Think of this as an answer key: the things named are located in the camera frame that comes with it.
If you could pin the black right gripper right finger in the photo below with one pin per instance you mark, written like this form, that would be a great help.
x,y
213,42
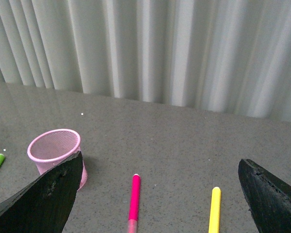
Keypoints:
x,y
268,197

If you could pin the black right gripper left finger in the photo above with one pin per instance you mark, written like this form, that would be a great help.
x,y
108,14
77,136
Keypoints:
x,y
45,204

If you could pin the pink marker pen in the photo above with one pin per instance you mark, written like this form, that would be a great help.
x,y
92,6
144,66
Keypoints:
x,y
134,204

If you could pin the pink mesh cup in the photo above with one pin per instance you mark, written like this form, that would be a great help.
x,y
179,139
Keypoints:
x,y
52,147

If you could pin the yellow marker pen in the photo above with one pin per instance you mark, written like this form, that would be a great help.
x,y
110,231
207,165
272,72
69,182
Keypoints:
x,y
215,206

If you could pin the white pleated curtain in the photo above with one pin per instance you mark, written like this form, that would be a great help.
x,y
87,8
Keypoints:
x,y
231,56

